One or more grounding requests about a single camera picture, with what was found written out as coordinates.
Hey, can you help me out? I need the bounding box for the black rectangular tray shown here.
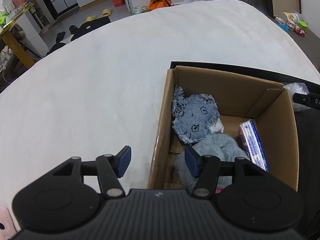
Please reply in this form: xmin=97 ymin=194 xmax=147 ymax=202
xmin=170 ymin=62 xmax=319 ymax=209

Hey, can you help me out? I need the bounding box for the blue tissue packet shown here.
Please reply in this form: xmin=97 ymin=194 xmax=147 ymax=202
xmin=238 ymin=120 xmax=269 ymax=172

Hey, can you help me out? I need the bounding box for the green cup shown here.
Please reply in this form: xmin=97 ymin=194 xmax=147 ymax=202
xmin=298 ymin=21 xmax=308 ymax=31

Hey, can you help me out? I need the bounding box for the blue denim fabric toy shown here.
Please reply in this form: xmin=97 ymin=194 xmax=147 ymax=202
xmin=171 ymin=86 xmax=220 ymax=144

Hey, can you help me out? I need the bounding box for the grey fluffy plush slipper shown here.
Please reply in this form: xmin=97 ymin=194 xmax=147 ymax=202
xmin=174 ymin=133 xmax=249 ymax=193

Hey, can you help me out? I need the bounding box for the yellow slipper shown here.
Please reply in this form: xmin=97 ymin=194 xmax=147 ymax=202
xmin=101 ymin=8 xmax=113 ymax=17

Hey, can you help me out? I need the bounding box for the white tissue bundle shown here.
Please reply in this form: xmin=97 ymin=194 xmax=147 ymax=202
xmin=208 ymin=118 xmax=224 ymax=134

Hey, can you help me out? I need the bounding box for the yellow side table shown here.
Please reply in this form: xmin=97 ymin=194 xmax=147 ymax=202
xmin=1 ymin=3 xmax=35 ymax=68

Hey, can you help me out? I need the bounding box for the clear plastic bag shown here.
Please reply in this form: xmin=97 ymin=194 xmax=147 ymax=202
xmin=284 ymin=82 xmax=310 ymax=112

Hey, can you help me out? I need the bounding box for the orange bag on floor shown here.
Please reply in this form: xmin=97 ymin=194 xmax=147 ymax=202
xmin=148 ymin=0 xmax=172 ymax=11

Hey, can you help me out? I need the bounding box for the brown cardboard box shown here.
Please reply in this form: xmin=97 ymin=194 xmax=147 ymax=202
xmin=148 ymin=66 xmax=299 ymax=190

